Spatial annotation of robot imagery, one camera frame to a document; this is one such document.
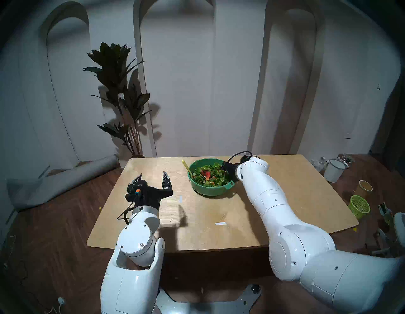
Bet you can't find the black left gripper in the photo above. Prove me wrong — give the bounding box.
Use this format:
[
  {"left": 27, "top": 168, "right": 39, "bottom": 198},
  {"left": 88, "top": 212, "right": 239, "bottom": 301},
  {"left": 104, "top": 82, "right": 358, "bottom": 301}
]
[{"left": 126, "top": 171, "right": 173, "bottom": 216}]

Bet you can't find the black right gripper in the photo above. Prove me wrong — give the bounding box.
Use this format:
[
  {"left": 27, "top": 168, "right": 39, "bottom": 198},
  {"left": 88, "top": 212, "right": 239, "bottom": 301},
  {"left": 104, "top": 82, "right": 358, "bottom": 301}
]
[{"left": 222, "top": 161, "right": 242, "bottom": 182}]

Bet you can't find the green plastic salad bowl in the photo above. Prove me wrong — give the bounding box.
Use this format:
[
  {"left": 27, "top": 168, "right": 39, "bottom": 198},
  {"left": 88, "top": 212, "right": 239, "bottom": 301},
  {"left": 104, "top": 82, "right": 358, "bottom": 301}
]
[{"left": 188, "top": 158, "right": 236, "bottom": 197}]

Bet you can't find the mixed lettuce tomato salad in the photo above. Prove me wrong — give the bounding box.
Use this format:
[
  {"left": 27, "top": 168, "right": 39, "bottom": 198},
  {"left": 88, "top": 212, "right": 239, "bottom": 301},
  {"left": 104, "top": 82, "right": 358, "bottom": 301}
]
[{"left": 192, "top": 162, "right": 231, "bottom": 187}]

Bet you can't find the crumpled white paper litter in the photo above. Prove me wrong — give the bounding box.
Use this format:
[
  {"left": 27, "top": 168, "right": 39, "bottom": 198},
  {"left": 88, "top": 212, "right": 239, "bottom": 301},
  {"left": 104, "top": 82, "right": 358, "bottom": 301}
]
[{"left": 312, "top": 157, "right": 329, "bottom": 173}]

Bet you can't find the rolled grey mat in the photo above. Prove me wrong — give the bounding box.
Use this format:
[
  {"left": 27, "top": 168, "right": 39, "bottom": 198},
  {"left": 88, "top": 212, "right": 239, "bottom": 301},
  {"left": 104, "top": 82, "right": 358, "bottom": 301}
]
[{"left": 6, "top": 154, "right": 119, "bottom": 212}]

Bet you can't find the white bucket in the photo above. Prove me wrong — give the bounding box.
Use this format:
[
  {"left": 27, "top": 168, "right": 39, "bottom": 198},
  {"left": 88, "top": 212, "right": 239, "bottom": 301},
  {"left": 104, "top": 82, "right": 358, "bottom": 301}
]
[{"left": 323, "top": 159, "right": 347, "bottom": 183}]

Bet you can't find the tall potted plant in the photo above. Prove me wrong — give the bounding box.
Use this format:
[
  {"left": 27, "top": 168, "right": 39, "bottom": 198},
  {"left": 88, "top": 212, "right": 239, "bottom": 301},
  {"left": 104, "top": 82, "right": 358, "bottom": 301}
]
[{"left": 83, "top": 42, "right": 152, "bottom": 158}]

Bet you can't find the green mesh basket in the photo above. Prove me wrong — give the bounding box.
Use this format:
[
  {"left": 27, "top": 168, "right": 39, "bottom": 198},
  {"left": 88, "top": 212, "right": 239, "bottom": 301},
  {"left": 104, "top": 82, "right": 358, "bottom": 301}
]
[{"left": 348, "top": 195, "right": 371, "bottom": 219}]

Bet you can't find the yellow paper cup bin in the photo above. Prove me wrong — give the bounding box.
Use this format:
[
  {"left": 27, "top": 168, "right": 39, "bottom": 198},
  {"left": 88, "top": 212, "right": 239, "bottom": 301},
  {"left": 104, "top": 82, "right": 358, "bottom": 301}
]
[{"left": 354, "top": 180, "right": 373, "bottom": 198}]

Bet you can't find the green plastic item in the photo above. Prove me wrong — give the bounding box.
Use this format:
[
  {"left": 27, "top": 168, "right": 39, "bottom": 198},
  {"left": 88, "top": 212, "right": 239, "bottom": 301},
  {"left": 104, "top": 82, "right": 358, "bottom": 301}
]
[{"left": 379, "top": 203, "right": 393, "bottom": 223}]

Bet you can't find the white swivel chair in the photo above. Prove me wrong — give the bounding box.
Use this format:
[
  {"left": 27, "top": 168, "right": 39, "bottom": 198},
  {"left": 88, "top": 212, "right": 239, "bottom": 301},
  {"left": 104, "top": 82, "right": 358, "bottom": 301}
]
[{"left": 372, "top": 213, "right": 405, "bottom": 257}]

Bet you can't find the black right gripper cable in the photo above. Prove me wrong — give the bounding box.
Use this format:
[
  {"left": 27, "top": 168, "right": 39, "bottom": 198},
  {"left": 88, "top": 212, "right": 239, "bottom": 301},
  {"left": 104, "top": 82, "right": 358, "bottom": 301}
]
[{"left": 227, "top": 151, "right": 253, "bottom": 165}]

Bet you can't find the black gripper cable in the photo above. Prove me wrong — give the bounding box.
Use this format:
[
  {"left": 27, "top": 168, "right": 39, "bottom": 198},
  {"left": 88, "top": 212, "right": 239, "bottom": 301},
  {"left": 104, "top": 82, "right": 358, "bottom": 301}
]
[
  {"left": 227, "top": 151, "right": 253, "bottom": 165},
  {"left": 117, "top": 203, "right": 135, "bottom": 225}
]

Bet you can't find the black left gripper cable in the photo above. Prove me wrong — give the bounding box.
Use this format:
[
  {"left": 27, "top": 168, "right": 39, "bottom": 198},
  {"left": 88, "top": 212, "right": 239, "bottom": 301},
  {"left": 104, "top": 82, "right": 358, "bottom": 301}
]
[{"left": 117, "top": 203, "right": 135, "bottom": 225}]

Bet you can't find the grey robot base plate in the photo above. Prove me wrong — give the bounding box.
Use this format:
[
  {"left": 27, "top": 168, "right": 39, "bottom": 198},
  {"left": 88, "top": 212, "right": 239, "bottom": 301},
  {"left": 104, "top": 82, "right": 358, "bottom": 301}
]
[{"left": 155, "top": 283, "right": 262, "bottom": 314}]

